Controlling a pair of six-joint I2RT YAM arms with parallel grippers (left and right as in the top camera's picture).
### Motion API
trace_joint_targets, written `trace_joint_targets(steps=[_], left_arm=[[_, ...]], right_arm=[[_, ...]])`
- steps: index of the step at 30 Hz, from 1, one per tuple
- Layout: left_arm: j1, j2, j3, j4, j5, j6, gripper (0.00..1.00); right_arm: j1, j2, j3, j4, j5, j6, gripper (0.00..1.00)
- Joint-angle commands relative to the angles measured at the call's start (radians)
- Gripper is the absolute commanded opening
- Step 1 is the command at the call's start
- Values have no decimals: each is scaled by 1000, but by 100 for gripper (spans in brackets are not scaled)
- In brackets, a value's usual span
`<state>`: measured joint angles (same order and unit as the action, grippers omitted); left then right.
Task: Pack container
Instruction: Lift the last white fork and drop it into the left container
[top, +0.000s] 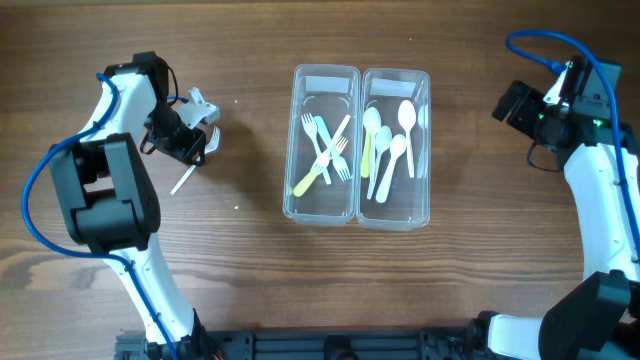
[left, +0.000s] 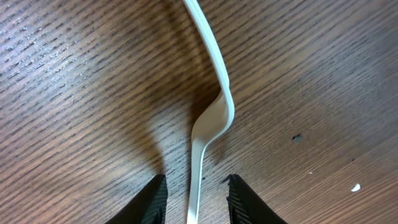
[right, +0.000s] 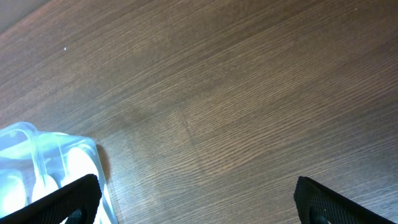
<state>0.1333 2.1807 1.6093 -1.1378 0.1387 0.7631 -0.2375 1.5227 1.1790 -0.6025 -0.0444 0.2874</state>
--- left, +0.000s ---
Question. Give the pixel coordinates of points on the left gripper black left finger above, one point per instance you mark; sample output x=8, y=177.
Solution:
x=147, y=207

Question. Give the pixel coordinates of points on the beige plastic fork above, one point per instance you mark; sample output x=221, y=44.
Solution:
x=216, y=119

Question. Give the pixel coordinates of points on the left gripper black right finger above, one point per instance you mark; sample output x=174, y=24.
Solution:
x=246, y=207

